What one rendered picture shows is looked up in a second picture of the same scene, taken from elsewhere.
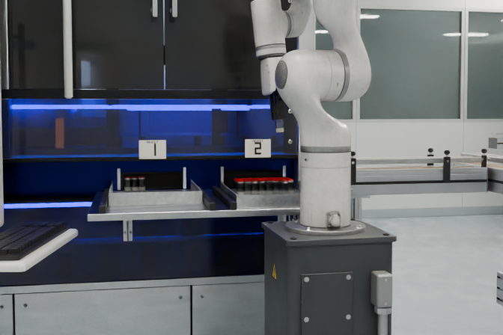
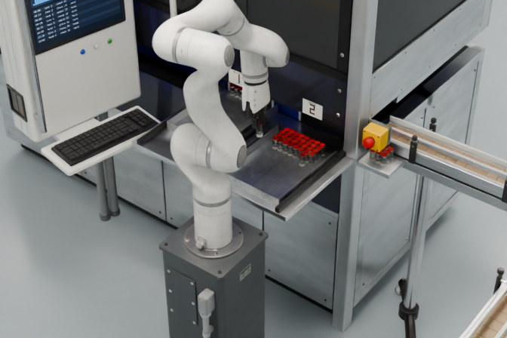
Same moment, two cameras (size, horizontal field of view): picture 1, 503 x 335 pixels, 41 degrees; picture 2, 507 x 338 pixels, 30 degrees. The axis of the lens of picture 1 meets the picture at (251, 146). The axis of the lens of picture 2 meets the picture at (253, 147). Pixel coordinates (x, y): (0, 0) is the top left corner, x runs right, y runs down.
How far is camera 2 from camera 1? 2.64 m
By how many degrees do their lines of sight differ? 55
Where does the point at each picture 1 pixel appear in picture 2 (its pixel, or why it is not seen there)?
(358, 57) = (216, 152)
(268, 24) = (243, 59)
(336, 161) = (201, 210)
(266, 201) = (236, 182)
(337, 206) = (204, 235)
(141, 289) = not seen: hidden behind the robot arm
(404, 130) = not seen: outside the picture
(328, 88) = (196, 164)
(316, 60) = (185, 144)
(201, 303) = not seen: hidden behind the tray
